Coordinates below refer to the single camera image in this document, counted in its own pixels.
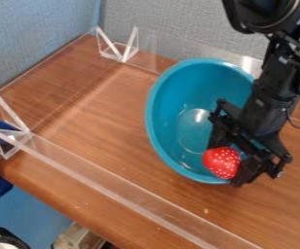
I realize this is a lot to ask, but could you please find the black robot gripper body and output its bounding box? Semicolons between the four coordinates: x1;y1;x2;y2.
208;83;294;179

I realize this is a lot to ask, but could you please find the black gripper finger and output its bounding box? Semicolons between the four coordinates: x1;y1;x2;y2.
230;152;273;187
207;124;242;152

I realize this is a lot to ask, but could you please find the red toy strawberry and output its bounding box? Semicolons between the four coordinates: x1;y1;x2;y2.
202;147;240;180

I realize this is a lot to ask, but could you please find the blue plastic bowl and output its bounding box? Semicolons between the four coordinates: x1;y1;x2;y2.
144;58;254;185

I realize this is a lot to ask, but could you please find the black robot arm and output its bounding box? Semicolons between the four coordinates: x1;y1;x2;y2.
208;0;300;187

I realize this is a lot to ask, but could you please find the beige object below table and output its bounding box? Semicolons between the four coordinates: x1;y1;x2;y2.
51;223;114;249

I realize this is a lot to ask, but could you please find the clear acrylic table barrier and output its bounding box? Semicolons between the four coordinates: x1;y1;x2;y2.
0;30;300;249

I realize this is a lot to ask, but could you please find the white black object below table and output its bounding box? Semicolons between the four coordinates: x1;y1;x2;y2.
0;228;29;249

